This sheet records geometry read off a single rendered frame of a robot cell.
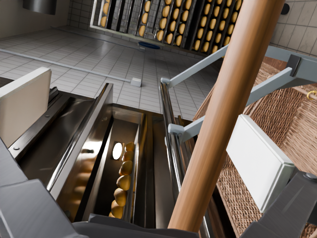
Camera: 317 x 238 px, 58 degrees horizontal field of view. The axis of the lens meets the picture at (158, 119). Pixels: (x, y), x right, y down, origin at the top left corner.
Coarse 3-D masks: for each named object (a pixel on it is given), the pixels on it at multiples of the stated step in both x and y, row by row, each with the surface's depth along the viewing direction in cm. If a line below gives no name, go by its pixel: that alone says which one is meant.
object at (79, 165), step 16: (112, 96) 174; (96, 112) 124; (96, 128) 121; (80, 144) 95; (96, 144) 124; (80, 160) 92; (64, 176) 77; (80, 176) 94; (64, 192) 75; (80, 192) 96; (64, 208) 76
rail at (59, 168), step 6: (108, 84) 171; (102, 90) 157; (96, 102) 137; (90, 114) 121; (84, 120) 115; (84, 126) 109; (78, 132) 104; (78, 138) 99; (72, 144) 94; (72, 150) 91; (66, 156) 87; (60, 162) 83; (60, 168) 81; (54, 174) 78; (54, 180) 75; (48, 186) 72
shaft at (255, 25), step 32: (256, 0) 21; (256, 32) 21; (224, 64) 23; (256, 64) 22; (224, 96) 23; (224, 128) 24; (192, 160) 26; (224, 160) 26; (192, 192) 26; (192, 224) 27
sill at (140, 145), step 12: (144, 120) 171; (144, 132) 155; (144, 144) 141; (144, 156) 130; (144, 168) 120; (144, 180) 112; (144, 192) 105; (132, 204) 103; (144, 204) 98; (132, 216) 94; (144, 216) 93
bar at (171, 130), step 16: (224, 48) 106; (272, 48) 106; (208, 64) 108; (288, 64) 63; (304, 64) 60; (160, 80) 112; (176, 80) 110; (272, 80) 62; (288, 80) 62; (304, 80) 63; (256, 96) 63; (176, 128) 65; (192, 128) 65; (176, 144) 59; (176, 160) 53; (176, 176) 48; (176, 192) 44
